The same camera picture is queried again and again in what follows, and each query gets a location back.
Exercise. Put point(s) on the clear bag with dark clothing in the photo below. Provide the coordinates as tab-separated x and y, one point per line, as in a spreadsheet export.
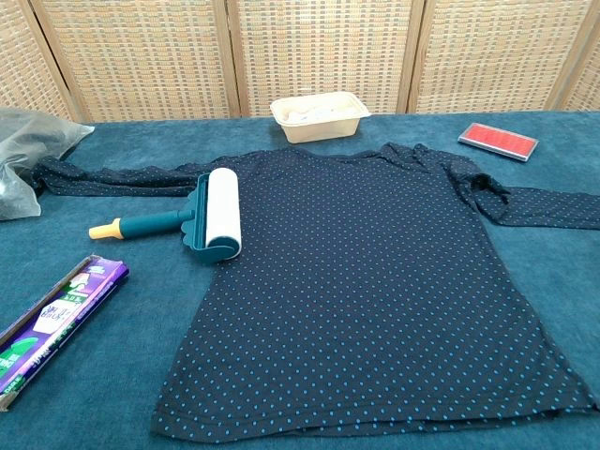
28	150

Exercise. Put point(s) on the red flat box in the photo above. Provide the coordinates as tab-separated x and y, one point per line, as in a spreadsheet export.
497	139

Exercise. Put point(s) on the white crumpled packet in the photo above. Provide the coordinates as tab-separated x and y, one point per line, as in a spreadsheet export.
304	115

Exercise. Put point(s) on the teal carpet table cover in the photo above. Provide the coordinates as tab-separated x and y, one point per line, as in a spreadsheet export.
117	375

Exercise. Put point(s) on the dark dotted long-sleeve shirt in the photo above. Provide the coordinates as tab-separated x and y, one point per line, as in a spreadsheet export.
351	281

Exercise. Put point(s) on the beige plastic tray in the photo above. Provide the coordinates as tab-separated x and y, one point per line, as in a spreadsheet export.
323	130

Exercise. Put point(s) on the purple long cardboard box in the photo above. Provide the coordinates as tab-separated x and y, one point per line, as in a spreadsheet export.
56	319

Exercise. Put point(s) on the woven bamboo folding screen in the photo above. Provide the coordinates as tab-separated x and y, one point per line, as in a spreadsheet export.
140	47

